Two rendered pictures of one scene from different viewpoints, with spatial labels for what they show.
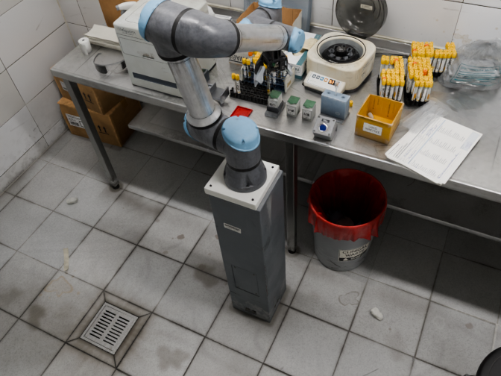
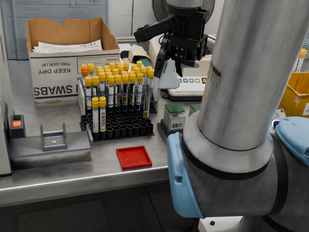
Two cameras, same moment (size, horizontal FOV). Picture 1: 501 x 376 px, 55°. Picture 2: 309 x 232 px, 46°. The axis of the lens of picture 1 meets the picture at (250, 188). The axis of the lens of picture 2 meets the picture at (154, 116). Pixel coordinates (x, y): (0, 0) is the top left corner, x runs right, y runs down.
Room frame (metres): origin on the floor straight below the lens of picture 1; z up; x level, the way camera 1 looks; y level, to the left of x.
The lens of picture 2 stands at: (1.01, 0.49, 1.40)
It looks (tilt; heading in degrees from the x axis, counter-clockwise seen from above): 32 degrees down; 310
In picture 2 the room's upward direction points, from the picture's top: 5 degrees clockwise
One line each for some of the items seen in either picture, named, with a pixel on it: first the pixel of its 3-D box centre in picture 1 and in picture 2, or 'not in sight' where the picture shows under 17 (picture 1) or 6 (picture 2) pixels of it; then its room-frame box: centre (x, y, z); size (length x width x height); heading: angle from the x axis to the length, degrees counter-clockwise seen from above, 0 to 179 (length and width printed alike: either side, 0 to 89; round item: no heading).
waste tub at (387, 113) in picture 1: (378, 118); (301, 98); (1.30, -0.50, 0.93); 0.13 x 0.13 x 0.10; 55
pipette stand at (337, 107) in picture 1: (335, 105); not in sight; (1.40, -0.36, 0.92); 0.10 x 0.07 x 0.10; 54
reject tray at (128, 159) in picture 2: (241, 113); (133, 157); (1.47, 0.00, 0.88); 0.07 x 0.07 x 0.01; 59
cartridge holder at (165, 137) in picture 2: (275, 107); (172, 130); (1.47, -0.13, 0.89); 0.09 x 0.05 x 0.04; 149
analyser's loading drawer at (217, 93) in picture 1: (203, 88); (43, 141); (1.60, 0.15, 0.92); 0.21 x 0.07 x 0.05; 59
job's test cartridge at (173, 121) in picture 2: (274, 101); (174, 120); (1.47, -0.13, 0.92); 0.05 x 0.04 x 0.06; 150
